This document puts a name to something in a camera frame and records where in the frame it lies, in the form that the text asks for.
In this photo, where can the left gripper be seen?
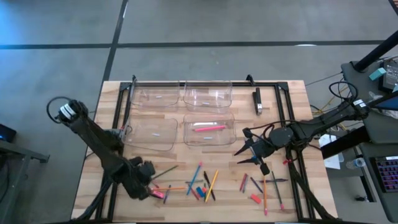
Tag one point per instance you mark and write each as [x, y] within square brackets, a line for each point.
[140, 180]

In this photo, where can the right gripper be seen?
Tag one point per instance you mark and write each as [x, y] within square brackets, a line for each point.
[263, 147]

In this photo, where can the red crayon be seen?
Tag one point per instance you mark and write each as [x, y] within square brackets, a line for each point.
[155, 184]
[195, 193]
[243, 182]

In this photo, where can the dark green pencil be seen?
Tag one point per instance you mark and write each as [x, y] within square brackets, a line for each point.
[168, 170]

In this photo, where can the purple crayon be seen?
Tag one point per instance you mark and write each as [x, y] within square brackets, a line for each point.
[256, 185]

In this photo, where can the dark blue crayon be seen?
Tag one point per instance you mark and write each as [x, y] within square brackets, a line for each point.
[167, 193]

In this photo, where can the grey crayon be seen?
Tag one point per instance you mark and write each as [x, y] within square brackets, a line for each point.
[246, 186]
[189, 181]

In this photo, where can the orange pencil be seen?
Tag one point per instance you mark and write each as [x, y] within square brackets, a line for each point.
[174, 188]
[265, 196]

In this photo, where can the dark purple pen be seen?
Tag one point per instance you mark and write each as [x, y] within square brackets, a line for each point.
[281, 180]

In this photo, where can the green pencil pink eraser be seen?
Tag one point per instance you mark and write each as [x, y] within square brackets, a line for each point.
[277, 189]

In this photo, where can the red eraser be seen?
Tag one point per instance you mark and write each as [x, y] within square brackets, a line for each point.
[256, 198]

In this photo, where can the blue pencil pink eraser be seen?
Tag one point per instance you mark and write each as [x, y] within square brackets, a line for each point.
[198, 170]

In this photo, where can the orange crayon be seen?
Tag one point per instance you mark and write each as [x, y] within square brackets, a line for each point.
[204, 189]

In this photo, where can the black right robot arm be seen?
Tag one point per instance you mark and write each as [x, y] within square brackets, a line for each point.
[326, 119]

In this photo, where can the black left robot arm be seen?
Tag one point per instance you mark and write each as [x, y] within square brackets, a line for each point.
[93, 137]

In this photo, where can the clear plastic bin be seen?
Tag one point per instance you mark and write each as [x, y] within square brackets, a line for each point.
[217, 93]
[224, 138]
[164, 90]
[140, 140]

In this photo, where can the black pen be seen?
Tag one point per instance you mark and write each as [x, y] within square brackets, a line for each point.
[206, 176]

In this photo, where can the black stapler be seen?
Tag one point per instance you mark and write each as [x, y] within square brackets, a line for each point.
[257, 99]

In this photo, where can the green crayon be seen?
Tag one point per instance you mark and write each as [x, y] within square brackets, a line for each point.
[204, 199]

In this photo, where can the white paper sheet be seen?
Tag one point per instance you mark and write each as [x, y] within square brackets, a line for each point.
[334, 161]

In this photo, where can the clear water bottle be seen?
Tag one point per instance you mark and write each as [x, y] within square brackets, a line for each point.
[356, 163]

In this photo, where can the small black floor object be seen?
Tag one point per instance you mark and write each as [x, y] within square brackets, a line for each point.
[362, 198]

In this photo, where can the grey side desk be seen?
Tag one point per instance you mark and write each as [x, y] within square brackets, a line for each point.
[367, 186]

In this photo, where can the black side table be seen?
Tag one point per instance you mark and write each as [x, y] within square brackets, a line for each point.
[18, 155]

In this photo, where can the backlit keyboard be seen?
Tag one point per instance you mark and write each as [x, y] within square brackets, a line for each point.
[387, 174]

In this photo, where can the monitor with blue screen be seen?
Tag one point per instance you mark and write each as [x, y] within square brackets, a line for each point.
[387, 104]

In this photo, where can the dark device blue light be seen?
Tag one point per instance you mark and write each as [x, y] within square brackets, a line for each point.
[6, 133]

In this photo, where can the teal box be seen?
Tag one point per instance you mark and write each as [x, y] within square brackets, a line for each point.
[377, 74]

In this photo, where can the black electronic device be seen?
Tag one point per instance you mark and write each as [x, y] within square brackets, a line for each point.
[391, 77]

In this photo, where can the black metal post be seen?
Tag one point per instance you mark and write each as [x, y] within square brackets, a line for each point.
[376, 51]

